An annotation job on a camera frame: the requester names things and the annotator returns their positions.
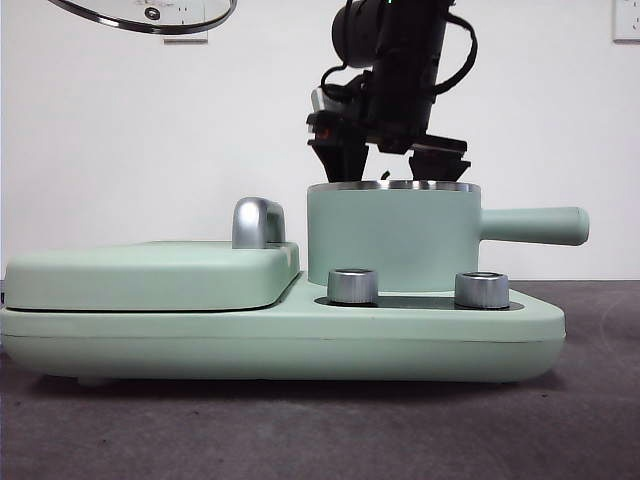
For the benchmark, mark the mint green breakfast machine base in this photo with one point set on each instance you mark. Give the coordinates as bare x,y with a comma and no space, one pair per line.
225,345

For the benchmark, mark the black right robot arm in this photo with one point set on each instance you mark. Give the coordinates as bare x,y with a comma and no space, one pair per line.
405,75

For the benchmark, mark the white wall socket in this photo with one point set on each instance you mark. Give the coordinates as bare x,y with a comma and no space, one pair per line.
190,40
627,20

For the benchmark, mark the mint green griddle cover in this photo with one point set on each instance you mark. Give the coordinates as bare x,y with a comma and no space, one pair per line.
150,280

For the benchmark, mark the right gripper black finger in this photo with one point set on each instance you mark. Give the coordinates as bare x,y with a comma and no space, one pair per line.
440,166
342,150

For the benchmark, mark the black control panel plate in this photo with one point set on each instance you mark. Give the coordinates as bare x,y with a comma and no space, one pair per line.
415,302

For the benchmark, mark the glass lid with green knob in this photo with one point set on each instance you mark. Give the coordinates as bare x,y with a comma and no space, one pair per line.
150,12

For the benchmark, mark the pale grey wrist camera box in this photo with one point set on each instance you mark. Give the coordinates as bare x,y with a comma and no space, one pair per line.
321,99

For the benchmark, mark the silver control dial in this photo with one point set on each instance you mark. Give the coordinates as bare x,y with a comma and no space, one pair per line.
481,291
352,287

